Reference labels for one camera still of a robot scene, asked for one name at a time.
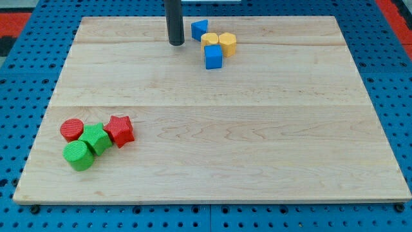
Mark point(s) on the blue cube block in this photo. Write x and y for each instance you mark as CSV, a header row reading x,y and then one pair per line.
x,y
213,56

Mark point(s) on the yellow hexagon block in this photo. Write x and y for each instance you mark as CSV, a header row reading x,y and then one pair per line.
x,y
228,44

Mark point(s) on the yellow pentagon block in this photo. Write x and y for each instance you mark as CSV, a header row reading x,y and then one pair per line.
x,y
209,39

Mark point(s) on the light wooden board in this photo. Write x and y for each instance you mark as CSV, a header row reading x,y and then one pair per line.
x,y
286,120

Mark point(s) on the red star block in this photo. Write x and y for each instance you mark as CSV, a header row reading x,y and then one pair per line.
x,y
120,130

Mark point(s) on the blue triangular block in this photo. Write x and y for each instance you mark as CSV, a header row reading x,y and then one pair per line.
x,y
199,28

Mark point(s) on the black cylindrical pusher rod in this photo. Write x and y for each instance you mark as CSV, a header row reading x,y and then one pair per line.
x,y
174,20

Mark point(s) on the green star block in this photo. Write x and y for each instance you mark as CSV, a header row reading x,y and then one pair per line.
x,y
96,138

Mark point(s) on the green cylinder block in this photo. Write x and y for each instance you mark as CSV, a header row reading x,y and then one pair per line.
x,y
78,155

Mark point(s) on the red cylinder block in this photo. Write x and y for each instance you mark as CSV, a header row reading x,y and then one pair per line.
x,y
72,129

